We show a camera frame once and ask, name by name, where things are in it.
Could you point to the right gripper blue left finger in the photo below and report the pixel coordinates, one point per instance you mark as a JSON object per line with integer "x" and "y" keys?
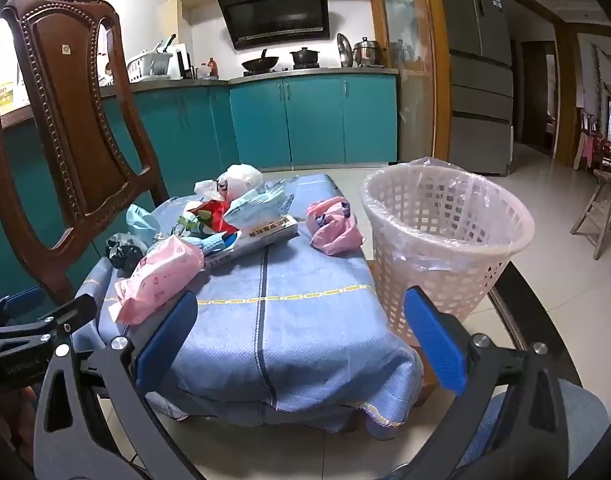
{"x": 160, "y": 338}

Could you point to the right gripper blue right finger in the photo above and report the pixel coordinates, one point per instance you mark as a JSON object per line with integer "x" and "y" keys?
{"x": 442, "y": 338}

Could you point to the pink tissue pack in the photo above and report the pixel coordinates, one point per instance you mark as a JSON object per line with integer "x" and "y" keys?
{"x": 159, "y": 276}

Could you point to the dark bag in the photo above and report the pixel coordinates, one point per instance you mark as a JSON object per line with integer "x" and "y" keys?
{"x": 124, "y": 252}

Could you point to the white blue medicine box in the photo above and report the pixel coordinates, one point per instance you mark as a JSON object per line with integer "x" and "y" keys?
{"x": 241, "y": 243}

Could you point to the red wrapper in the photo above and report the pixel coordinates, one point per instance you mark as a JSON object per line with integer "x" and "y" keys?
{"x": 204, "y": 218}

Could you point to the pink wrapper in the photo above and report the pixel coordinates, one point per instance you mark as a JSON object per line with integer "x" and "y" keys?
{"x": 333, "y": 226}

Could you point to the white plastic bag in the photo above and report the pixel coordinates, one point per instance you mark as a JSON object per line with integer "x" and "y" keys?
{"x": 236, "y": 181}

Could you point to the clear blue plastic package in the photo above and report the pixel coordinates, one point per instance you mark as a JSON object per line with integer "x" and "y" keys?
{"x": 264, "y": 204}

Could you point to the pink lattice trash basket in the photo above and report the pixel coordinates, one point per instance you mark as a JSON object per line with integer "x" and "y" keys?
{"x": 457, "y": 294}

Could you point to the teal lower kitchen cabinets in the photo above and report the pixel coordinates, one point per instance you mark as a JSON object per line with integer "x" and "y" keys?
{"x": 199, "y": 130}

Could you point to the blue checked cloth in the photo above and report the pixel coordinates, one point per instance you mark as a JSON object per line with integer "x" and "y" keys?
{"x": 284, "y": 335}

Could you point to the carved wooden chair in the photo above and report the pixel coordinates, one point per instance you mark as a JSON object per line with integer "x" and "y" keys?
{"x": 56, "y": 42}

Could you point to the wooden stool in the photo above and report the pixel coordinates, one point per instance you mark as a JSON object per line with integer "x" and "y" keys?
{"x": 598, "y": 212}

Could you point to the grey refrigerator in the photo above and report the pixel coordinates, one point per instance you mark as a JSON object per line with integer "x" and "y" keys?
{"x": 482, "y": 137}

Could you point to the white dish rack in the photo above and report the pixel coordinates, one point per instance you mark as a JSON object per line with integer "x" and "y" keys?
{"x": 149, "y": 65}

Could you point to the brown sauce bottle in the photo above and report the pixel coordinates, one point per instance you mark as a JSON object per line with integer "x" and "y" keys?
{"x": 213, "y": 68}

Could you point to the steel stock pot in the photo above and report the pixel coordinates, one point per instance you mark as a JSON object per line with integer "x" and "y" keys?
{"x": 367, "y": 53}

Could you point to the steel pot lid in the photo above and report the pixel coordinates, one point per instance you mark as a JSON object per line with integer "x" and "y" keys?
{"x": 345, "y": 51}

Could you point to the black wok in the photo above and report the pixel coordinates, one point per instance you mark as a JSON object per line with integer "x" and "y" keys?
{"x": 260, "y": 65}

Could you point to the black cooking pot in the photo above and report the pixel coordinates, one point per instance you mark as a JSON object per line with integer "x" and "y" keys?
{"x": 305, "y": 58}

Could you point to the wooden glass sliding door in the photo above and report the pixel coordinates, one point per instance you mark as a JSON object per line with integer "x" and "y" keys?
{"x": 413, "y": 35}

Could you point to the black range hood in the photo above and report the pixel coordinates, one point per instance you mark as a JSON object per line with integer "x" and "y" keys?
{"x": 258, "y": 23}

